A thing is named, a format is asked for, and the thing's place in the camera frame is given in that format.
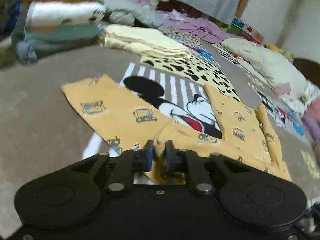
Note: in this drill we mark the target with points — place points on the cream padded coat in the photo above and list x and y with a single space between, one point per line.
281 75

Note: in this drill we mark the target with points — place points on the folded cream quilted blanket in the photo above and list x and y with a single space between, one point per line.
143 42

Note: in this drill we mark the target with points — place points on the colourful foam play mat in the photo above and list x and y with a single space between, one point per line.
241 29

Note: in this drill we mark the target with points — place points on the yellow plush toy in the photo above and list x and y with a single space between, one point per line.
286 54

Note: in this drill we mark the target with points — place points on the folded grey-blue fleece garment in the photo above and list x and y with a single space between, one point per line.
30 51

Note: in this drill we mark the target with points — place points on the dark round wooden furniture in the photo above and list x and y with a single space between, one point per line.
309 68

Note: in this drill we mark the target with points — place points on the folded teal printed garment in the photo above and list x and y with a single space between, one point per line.
61 33

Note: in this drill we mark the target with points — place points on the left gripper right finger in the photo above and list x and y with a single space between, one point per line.
189 163

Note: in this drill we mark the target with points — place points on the purple crumpled garment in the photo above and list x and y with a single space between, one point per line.
182 17

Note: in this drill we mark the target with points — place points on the folded white panda sweatshirt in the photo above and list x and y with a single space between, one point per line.
52 14

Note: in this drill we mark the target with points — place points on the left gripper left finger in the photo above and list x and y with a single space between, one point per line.
117 174

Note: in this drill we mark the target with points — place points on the yellow printed children's pants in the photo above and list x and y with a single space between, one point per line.
127 115

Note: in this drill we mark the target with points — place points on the grey-green padded jacket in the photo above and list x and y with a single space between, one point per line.
126 12

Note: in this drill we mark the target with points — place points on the pile of pink purple clothes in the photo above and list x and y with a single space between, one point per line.
311 121

